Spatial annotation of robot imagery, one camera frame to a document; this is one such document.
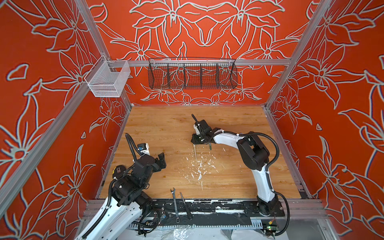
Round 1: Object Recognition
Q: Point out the beige pen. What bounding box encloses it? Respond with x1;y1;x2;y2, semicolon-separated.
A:
193;144;197;161

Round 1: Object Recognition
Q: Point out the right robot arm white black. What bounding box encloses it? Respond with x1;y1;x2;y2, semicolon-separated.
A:
191;115;291;240

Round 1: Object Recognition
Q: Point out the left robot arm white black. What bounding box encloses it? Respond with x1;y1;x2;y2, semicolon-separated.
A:
77;134;167;240

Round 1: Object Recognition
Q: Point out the yellow black tape measure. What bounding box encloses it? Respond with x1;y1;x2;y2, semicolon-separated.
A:
113;165;127;180

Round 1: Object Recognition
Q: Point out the black screwdriver tool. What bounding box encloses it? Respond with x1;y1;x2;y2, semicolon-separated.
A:
180;192;193;220

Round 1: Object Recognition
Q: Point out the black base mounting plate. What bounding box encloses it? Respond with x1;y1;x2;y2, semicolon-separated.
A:
152;199;287;230

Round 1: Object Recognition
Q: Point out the silver wrench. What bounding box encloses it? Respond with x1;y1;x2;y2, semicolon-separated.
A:
171;188;181;224

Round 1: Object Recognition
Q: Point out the white mesh basket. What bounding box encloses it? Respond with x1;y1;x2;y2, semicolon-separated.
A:
85;60;131;98

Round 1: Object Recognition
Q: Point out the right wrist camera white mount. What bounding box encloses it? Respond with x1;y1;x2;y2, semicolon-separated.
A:
193;124;202;136

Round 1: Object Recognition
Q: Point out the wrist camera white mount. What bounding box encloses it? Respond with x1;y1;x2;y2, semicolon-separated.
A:
193;124;202;136
137;143;150;156

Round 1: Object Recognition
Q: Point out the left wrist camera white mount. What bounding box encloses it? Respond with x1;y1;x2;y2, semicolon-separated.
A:
137;143;150;156

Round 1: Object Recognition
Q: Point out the black wire basket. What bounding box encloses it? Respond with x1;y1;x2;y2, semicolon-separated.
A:
148;57;238;90

